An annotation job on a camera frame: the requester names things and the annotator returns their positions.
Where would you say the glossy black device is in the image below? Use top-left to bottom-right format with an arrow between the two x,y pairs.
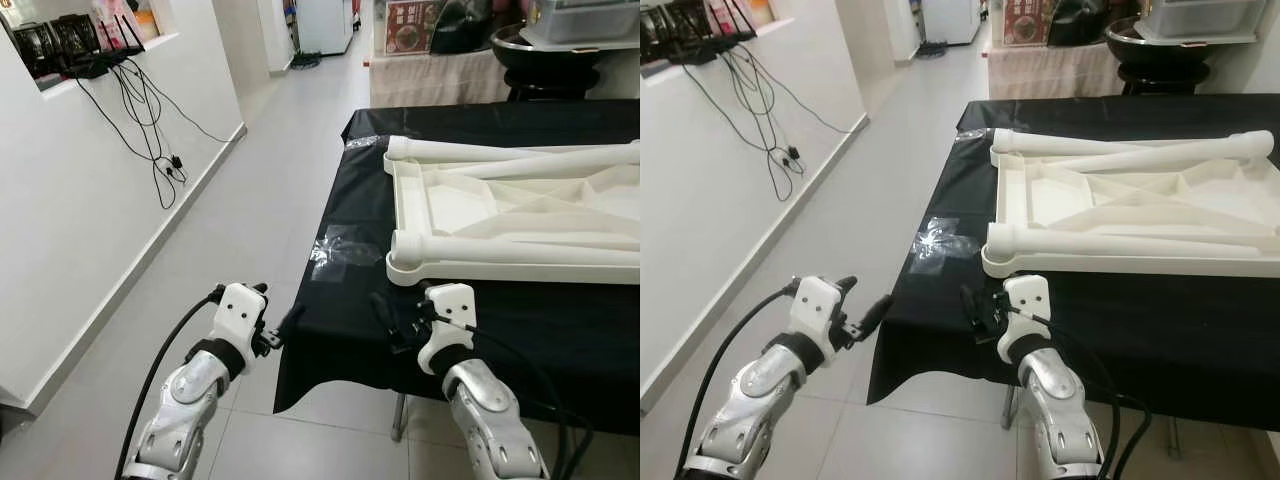
645,5 -> 701,66
12,22 -> 63,76

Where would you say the red printed box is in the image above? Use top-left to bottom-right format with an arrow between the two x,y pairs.
385,0 -> 441,56
1000,0 -> 1051,46

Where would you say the clear plastic storage box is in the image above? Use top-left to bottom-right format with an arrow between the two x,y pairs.
1135,0 -> 1269,41
520,0 -> 641,46

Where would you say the clear crumpled tape patch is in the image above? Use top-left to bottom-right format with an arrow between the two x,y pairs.
308,225 -> 389,281
908,215 -> 986,273

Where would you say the black bag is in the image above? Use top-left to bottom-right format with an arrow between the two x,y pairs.
430,0 -> 496,56
1045,0 -> 1111,46

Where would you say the white plastic table leg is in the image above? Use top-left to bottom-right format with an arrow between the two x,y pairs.
385,135 -> 561,164
1060,130 -> 1276,176
990,128 -> 1151,157
388,228 -> 641,269
985,222 -> 1280,263
470,140 -> 641,181

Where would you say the pink cloth covered table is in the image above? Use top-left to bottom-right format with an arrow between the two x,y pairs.
985,42 -> 1126,101
368,52 -> 521,109

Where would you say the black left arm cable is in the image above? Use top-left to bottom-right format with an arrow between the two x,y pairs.
678,285 -> 801,480
115,287 -> 226,480

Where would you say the black cable with power adapter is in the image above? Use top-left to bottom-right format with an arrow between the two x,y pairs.
75,75 -> 191,211
690,40 -> 809,201

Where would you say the white fridge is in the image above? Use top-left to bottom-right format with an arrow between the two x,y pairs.
298,0 -> 357,56
920,0 -> 983,46

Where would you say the black router with antennas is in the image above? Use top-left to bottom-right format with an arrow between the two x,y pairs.
70,12 -> 149,81
690,0 -> 759,49

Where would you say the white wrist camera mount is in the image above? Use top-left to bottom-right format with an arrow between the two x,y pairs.
417,283 -> 477,377
788,277 -> 849,346
210,283 -> 267,346
998,275 -> 1053,366

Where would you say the thin black wall cable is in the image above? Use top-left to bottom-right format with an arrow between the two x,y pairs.
740,45 -> 866,136
125,58 -> 241,144

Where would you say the black tablecloth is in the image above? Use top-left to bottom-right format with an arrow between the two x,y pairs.
867,95 -> 1280,436
272,98 -> 641,436

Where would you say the white plastic table top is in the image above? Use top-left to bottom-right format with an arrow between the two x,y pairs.
980,128 -> 1280,279
385,140 -> 641,288

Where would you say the large black wok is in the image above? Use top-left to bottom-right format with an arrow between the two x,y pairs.
490,22 -> 621,73
1105,15 -> 1236,66

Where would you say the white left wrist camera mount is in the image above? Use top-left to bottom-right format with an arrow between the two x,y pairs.
788,277 -> 849,346
210,283 -> 267,346

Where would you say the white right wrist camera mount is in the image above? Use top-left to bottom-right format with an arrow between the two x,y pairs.
998,275 -> 1053,366
417,283 -> 477,377

